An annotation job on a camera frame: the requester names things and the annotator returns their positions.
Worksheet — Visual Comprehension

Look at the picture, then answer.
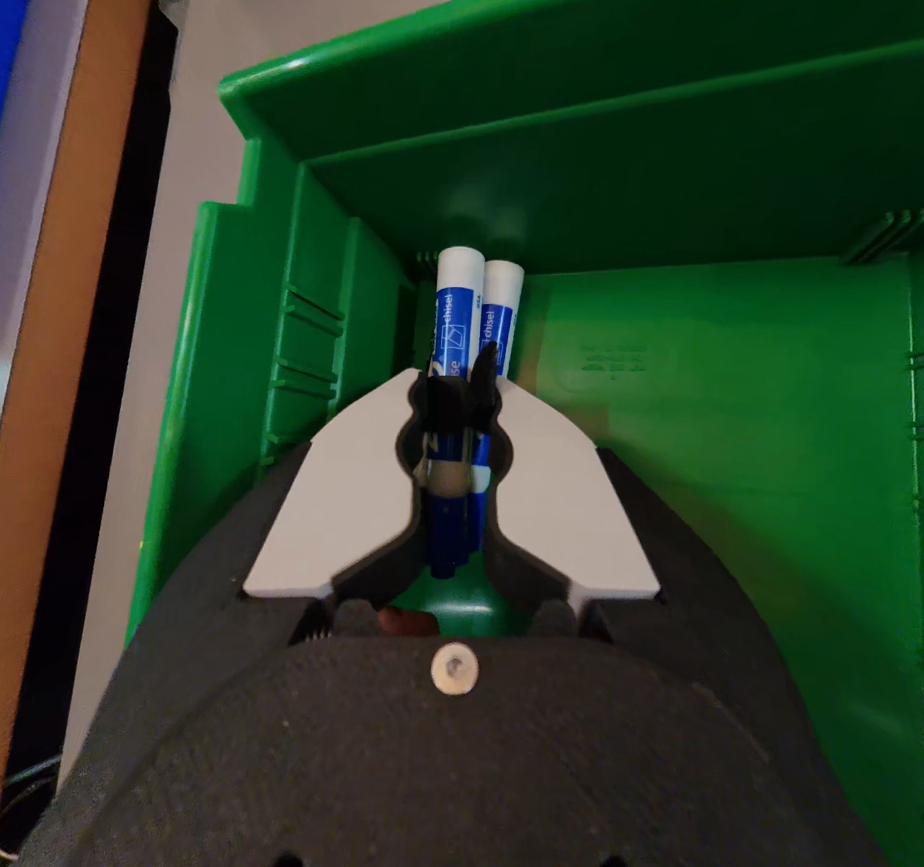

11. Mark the white desk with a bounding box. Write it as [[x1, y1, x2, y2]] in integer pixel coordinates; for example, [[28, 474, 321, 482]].
[[61, 0, 629, 796]]

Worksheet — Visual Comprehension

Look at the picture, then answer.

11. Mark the wooden-edged grey desk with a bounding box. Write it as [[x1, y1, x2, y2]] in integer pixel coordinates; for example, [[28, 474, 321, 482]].
[[0, 0, 163, 760]]

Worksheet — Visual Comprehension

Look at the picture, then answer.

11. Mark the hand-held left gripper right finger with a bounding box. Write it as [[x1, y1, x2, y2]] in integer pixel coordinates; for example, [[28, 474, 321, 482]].
[[485, 376, 661, 612]]

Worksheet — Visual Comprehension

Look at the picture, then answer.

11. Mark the blue plastic bin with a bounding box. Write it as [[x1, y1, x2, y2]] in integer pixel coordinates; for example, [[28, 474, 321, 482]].
[[0, 0, 37, 117]]

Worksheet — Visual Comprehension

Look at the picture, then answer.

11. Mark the person's left hand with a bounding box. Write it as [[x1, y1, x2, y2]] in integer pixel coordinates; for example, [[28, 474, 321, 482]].
[[379, 607, 437, 637]]

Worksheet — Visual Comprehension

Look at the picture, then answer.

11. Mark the blue dry erase marker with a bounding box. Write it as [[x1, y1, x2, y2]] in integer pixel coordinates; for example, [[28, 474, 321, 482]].
[[422, 246, 486, 579], [469, 259, 526, 558]]

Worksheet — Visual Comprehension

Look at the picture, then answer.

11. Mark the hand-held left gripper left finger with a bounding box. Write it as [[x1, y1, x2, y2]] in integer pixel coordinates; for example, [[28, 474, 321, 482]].
[[243, 369, 432, 601]]

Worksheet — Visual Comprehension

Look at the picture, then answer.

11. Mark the black fabric strap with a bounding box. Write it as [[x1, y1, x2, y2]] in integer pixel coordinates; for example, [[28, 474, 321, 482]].
[[419, 342, 502, 435]]

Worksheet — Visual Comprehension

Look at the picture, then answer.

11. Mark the green plastic bin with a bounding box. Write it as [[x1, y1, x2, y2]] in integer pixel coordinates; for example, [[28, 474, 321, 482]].
[[124, 0, 924, 867]]

